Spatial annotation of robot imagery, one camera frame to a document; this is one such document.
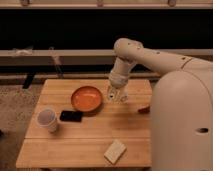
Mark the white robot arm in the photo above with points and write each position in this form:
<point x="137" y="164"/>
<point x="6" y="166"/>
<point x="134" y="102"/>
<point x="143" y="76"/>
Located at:
<point x="181" y="108"/>

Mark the orange bowl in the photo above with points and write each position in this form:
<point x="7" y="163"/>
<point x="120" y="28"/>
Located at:
<point x="86" y="98"/>

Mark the beige sponge block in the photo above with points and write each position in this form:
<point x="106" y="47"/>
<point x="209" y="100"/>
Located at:
<point x="115" y="151"/>

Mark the black smartphone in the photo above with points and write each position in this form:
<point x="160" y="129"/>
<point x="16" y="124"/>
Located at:
<point x="75" y="116"/>

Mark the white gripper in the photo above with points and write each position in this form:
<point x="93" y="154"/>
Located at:
<point x="117" y="81"/>

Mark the wooden folding table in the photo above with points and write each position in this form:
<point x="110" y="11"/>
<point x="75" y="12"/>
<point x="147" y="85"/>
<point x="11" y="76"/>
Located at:
<point x="83" y="144"/>

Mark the white paper cup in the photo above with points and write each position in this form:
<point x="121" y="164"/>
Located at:
<point x="47" y="119"/>

